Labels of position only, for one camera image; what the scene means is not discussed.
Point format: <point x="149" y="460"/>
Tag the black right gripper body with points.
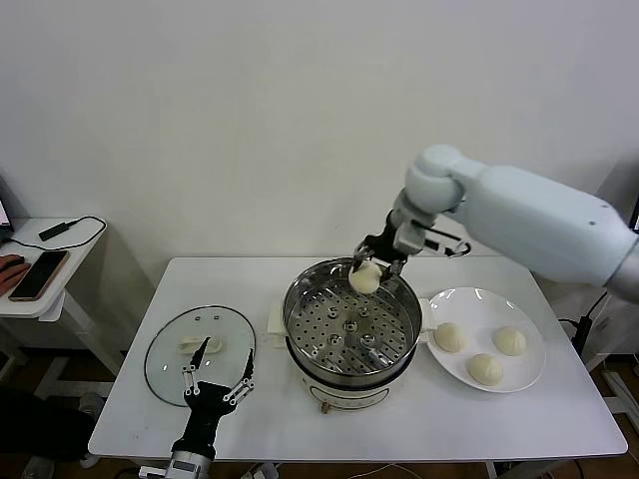
<point x="384" y="244"/>

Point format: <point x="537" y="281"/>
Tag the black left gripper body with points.
<point x="209" y="404"/>

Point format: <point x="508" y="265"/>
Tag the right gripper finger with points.
<point x="360" y="254"/>
<point x="394" y="268"/>

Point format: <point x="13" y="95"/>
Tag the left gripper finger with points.
<point x="248" y="366"/>
<point x="198" y="355"/>

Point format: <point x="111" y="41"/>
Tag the white steamed baozi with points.
<point x="483" y="370"/>
<point x="364" y="279"/>
<point x="509" y="340"/>
<point x="449" y="336"/>

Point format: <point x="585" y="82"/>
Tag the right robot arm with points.
<point x="524" y="219"/>

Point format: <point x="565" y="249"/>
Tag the reddish person hand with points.
<point x="12" y="272"/>

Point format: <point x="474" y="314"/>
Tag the white sneaker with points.
<point x="39" y="469"/>
<point x="92" y="404"/>

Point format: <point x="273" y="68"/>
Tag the white side desk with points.
<point x="76" y="262"/>

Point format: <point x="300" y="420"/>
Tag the white oval plate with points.
<point x="524" y="369"/>

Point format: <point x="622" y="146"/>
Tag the black smartphone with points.
<point x="37" y="277"/>

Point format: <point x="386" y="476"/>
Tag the black usb adapter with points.
<point x="52" y="232"/>

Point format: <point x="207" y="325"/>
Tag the dark monitor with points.
<point x="636" y="214"/>

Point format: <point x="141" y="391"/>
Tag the dark laptop screen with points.
<point x="5" y="197"/>

